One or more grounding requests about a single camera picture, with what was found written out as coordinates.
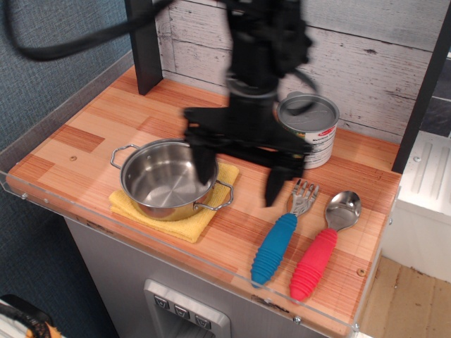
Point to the clear acrylic table guard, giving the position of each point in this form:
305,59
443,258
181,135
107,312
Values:
63,163

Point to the blue handled metal fork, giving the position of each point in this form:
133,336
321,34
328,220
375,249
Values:
272,250

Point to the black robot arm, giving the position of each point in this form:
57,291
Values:
269,41

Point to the white plastic unit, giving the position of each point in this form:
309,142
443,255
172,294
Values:
418,231

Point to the toy food can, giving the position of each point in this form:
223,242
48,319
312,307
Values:
314,119

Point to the stainless steel pot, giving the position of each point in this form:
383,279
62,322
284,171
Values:
162,179

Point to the orange and black object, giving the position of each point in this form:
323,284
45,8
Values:
19,318

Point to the dark vertical post right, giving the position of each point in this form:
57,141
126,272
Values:
427,88

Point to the grey cabinet with dispenser panel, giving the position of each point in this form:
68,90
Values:
159,286

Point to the red handled metal spoon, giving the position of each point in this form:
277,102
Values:
343,211

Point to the yellow folded cloth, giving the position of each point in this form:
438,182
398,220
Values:
188,229

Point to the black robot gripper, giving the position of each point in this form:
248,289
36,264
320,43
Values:
245,129

